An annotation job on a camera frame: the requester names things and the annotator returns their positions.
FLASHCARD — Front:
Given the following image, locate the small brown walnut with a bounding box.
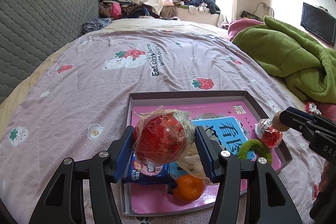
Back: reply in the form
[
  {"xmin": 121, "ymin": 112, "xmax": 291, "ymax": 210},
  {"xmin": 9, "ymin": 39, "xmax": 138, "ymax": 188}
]
[{"xmin": 272, "ymin": 111, "xmax": 290, "ymax": 132}]

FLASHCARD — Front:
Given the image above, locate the orange tangerine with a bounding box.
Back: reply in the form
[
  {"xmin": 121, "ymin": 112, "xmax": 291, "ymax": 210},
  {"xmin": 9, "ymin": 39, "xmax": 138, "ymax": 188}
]
[{"xmin": 173, "ymin": 174, "xmax": 204, "ymax": 202}]

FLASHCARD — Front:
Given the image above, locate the beige chiffon scrunchie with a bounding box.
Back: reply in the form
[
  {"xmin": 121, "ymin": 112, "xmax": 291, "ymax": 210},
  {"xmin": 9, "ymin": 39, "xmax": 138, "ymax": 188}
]
[{"xmin": 177, "ymin": 143, "xmax": 211, "ymax": 185}]

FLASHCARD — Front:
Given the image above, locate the small foil wrapped candy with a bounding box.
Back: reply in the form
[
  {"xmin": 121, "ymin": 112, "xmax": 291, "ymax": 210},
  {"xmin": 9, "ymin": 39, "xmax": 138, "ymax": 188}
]
[{"xmin": 305, "ymin": 101, "xmax": 322, "ymax": 115}]

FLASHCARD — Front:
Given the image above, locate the blue oreo cookie packet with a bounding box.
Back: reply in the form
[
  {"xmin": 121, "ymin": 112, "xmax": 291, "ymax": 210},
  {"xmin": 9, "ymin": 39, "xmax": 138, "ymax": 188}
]
[{"xmin": 122, "ymin": 152, "xmax": 177, "ymax": 189}]

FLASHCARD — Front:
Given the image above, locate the small wrapped red apple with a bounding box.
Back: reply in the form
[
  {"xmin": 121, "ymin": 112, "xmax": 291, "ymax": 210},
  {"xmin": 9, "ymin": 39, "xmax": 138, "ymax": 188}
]
[{"xmin": 255, "ymin": 119, "xmax": 282, "ymax": 148}]

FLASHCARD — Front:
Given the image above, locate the shallow purple cardboard box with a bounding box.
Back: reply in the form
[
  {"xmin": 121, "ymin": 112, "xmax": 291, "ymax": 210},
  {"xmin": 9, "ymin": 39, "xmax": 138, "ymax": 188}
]
[{"xmin": 119, "ymin": 90, "xmax": 293, "ymax": 217}]

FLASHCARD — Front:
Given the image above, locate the green fleece blanket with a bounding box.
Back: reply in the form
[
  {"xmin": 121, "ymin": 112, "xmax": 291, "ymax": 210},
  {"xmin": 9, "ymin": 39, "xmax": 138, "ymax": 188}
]
[{"xmin": 232, "ymin": 16, "xmax": 335, "ymax": 104}]

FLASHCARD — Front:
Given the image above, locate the pink strawberry bed sheet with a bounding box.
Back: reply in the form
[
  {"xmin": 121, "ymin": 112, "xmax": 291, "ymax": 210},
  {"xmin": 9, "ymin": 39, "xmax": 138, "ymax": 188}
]
[{"xmin": 0, "ymin": 18, "xmax": 329, "ymax": 224}]

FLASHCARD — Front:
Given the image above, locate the pink pillow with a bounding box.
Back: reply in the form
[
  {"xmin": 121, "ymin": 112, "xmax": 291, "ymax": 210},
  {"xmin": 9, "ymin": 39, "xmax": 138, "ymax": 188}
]
[{"xmin": 228, "ymin": 19, "xmax": 264, "ymax": 42}]

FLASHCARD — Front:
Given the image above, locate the grey quilted headboard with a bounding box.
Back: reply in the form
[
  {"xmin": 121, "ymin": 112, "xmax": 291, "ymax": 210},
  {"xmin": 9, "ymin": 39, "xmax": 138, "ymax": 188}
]
[{"xmin": 0, "ymin": 0, "xmax": 98, "ymax": 101}]

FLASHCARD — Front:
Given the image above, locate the clothes pile beside headboard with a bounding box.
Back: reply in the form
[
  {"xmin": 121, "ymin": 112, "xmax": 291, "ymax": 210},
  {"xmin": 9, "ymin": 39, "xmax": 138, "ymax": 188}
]
[{"xmin": 98, "ymin": 0, "xmax": 161, "ymax": 20}]

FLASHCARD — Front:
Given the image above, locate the green fuzzy hair ring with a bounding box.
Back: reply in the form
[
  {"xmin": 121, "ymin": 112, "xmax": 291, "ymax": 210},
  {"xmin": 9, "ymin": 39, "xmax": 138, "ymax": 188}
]
[{"xmin": 237, "ymin": 139, "xmax": 273, "ymax": 164}]

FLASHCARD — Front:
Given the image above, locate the black wall television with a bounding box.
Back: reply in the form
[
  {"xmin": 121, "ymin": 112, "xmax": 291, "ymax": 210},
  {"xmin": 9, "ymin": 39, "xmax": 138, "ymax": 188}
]
[{"xmin": 301, "ymin": 2, "xmax": 335, "ymax": 46}]

